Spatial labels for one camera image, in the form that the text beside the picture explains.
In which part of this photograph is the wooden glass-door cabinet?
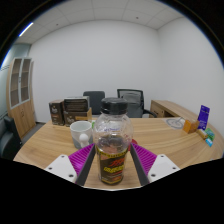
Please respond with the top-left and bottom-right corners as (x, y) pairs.
(5, 57), (37, 140)

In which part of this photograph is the ceiling light strip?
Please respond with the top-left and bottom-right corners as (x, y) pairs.
(18, 21), (35, 38)

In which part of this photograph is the white ceramic mug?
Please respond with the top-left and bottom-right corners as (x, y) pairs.
(69, 120), (95, 150)

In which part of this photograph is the wooden side desk unit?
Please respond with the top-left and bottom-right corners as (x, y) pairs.
(148, 99), (198, 123)

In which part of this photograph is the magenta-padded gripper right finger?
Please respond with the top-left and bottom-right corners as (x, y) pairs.
(129, 143), (181, 187)

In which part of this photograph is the green flat box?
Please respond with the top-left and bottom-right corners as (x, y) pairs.
(204, 128), (216, 141)

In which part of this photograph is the small yellow-brown packet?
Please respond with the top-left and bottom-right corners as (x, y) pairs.
(196, 128), (209, 140)

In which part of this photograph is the black leather armchair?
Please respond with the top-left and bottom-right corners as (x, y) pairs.
(0, 114), (23, 161)

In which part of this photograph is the black office chair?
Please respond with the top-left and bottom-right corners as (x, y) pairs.
(83, 90), (106, 116)

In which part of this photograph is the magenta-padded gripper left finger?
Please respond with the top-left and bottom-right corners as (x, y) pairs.
(44, 143), (97, 187)

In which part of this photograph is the clear black-capped drink bottle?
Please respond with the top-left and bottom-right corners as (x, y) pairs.
(92, 97), (134, 186)

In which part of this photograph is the orange-brown small box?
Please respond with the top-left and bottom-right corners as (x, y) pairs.
(182, 118), (200, 135)

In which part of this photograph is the grey mesh office chair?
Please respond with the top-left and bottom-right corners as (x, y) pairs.
(116, 88), (158, 119)

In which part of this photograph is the round grey patterned disc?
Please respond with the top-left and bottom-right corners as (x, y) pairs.
(165, 117), (186, 130)

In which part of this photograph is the small light blue box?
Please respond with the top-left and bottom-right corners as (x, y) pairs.
(204, 137), (214, 148)

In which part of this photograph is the dark brown labelled carton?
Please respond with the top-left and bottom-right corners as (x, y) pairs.
(63, 107), (93, 127)

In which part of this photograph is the purple upright card box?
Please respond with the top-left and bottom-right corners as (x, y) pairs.
(197, 104), (211, 131)

